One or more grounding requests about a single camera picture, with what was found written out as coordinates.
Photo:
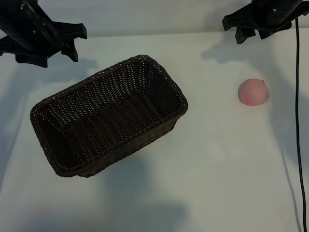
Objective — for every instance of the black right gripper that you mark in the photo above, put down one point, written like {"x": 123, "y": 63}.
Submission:
{"x": 275, "y": 13}

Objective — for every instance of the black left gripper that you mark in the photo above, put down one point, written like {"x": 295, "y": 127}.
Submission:
{"x": 29, "y": 36}

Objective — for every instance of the pink peach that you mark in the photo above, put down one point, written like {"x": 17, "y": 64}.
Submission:
{"x": 253, "y": 93}

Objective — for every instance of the dark brown woven basket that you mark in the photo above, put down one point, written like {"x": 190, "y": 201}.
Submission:
{"x": 108, "y": 116}

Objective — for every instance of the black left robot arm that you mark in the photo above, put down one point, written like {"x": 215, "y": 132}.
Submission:
{"x": 7, "y": 9}

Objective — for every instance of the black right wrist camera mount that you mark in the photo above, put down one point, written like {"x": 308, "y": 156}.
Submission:
{"x": 272, "y": 31}

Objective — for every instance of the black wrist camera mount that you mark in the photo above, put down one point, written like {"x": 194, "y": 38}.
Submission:
{"x": 272, "y": 31}
{"x": 31, "y": 61}

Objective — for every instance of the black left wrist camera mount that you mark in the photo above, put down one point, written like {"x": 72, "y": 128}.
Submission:
{"x": 31, "y": 61}

